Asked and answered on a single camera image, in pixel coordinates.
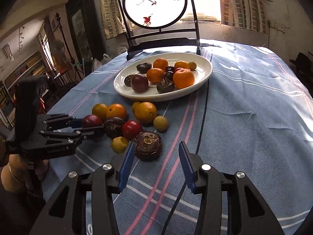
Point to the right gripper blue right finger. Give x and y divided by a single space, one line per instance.
188 166

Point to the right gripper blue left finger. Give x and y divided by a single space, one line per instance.
126 165

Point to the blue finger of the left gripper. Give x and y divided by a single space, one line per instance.
76 123

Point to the red tomato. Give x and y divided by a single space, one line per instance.
131 129

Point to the large orange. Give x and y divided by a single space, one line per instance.
183 78

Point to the large dark red plum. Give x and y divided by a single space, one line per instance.
91 121

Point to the dark passion fruit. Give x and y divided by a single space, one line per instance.
113 127

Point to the person left hand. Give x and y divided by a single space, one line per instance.
17 178

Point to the yellow-green round fruit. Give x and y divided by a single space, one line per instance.
100 110

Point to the brown wrinkled fruit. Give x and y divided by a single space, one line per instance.
148 146

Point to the mandarin orange right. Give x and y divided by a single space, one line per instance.
116 110

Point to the small green lime fruit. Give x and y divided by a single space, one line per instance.
160 123

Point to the yellow orange fruit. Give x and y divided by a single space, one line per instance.
145 112

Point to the plastic bags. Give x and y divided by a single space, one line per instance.
96 63

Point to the blue striped tablecloth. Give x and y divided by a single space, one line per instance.
253 115

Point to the small mandarin orange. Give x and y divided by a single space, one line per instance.
155 75

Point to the white oval plate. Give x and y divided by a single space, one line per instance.
165 90

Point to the left striped curtain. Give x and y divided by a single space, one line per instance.
111 18

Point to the striped curtain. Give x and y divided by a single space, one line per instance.
111 18
246 14

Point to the black coat stand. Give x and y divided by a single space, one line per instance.
73 62

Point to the black hat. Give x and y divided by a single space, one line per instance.
302 63

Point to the right striped curtain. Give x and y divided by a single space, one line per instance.
246 14

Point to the dark framed wall painting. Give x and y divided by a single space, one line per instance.
85 30

